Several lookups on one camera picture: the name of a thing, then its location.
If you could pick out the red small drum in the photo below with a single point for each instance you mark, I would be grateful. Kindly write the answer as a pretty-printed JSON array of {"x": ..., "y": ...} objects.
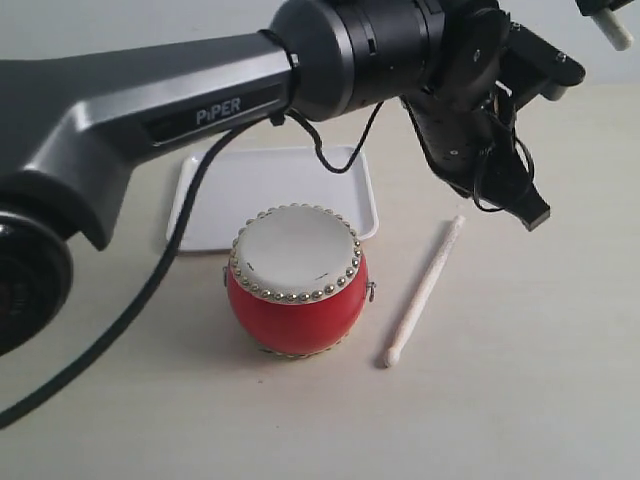
[{"x": 297, "y": 279}]

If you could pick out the white rectangular plastic tray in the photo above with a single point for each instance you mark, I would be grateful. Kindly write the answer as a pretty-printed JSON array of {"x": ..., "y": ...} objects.
[{"x": 240, "y": 184}]

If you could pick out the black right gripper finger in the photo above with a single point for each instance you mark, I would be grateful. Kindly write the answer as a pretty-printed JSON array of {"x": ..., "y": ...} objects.
[{"x": 592, "y": 7}]

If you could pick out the wooden drumstick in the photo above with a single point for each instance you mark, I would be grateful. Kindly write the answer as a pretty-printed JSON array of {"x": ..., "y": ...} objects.
[
  {"x": 611, "y": 27},
  {"x": 423, "y": 291}
]

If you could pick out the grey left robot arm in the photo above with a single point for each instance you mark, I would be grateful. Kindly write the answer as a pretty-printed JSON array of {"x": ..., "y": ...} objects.
[{"x": 73, "y": 129}]

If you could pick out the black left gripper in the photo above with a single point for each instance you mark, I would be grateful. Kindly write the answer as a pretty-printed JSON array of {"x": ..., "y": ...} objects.
[{"x": 478, "y": 153}]

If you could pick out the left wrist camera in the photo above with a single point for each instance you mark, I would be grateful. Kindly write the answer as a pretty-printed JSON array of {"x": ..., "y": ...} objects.
[{"x": 530, "y": 66}]

